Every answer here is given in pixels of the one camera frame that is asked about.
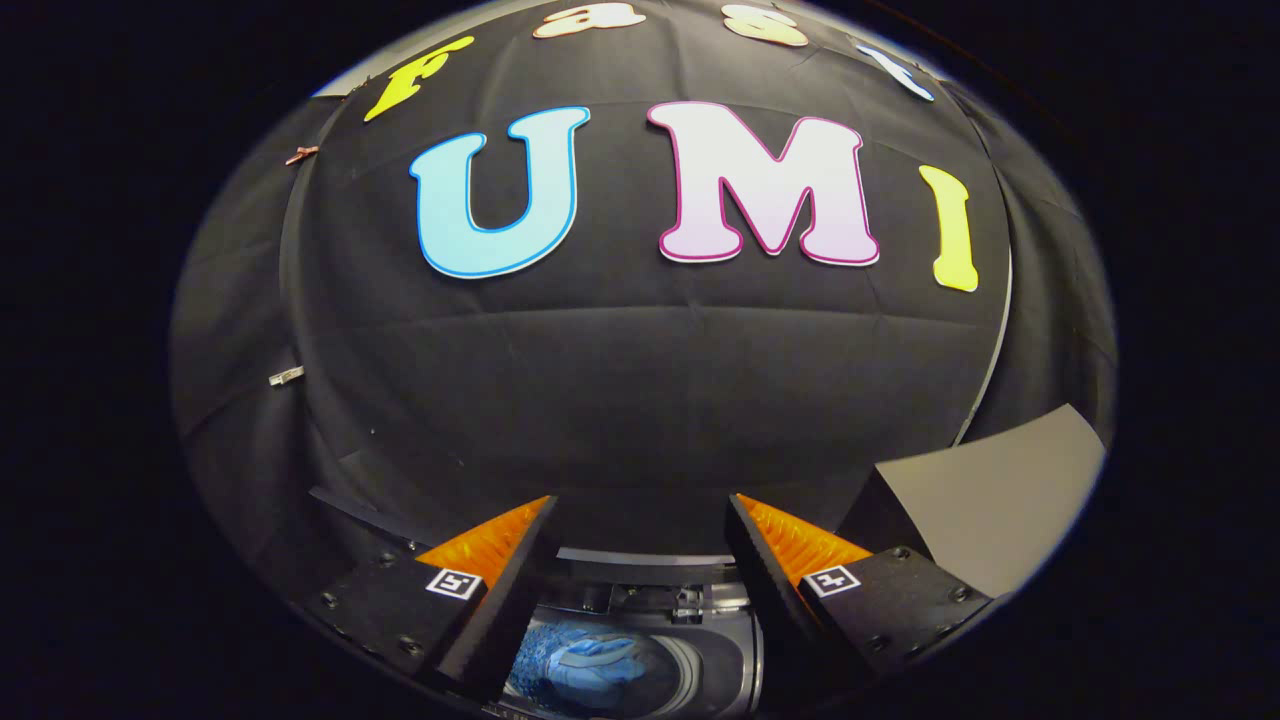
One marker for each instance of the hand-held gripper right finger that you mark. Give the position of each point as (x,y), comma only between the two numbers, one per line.
(770,590)

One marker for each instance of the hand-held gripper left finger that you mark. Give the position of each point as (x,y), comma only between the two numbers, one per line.
(515,610)

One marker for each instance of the light blue polo shirt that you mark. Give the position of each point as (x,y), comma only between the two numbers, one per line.
(590,672)

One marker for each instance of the black backdrop cloth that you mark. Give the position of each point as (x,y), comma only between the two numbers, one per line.
(620,380)

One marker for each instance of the small white clip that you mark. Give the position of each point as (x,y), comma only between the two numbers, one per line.
(285,376)

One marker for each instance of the small red clip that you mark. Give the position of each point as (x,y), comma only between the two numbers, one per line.
(300,154)

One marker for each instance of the white backdrop frame pole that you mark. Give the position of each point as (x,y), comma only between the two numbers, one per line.
(1000,340)

